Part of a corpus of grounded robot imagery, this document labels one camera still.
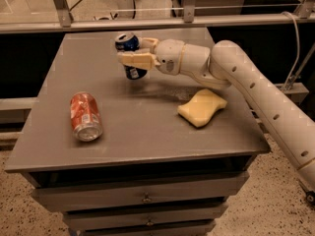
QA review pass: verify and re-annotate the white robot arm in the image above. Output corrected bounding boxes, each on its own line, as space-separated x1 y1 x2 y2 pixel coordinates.
115 33 315 191

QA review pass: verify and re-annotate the yellow sponge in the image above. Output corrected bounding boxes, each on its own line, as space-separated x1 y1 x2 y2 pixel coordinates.
177 88 227 128

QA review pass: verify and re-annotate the white cable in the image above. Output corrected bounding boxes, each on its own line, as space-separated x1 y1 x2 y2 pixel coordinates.
281 11 301 91

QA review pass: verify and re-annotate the grey drawer cabinet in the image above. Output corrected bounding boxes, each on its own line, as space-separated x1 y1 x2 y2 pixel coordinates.
6 32 269 236

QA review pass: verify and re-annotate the metal railing frame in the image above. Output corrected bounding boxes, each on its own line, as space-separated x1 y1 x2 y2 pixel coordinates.
0 0 314 34

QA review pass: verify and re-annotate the black caster wheel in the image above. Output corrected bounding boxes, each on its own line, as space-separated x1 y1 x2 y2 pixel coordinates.
300 182 315 206

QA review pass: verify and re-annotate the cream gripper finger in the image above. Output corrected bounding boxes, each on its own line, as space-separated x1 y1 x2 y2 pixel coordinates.
139 37 159 53
117 51 160 71

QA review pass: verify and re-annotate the orange soda can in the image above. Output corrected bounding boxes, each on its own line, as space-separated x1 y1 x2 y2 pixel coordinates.
70 91 102 142

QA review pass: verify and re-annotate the blue pepsi can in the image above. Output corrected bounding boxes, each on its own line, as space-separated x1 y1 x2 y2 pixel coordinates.
114 31 149 81

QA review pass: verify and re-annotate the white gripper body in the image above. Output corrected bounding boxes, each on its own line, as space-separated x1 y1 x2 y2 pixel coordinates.
156 39 184 75

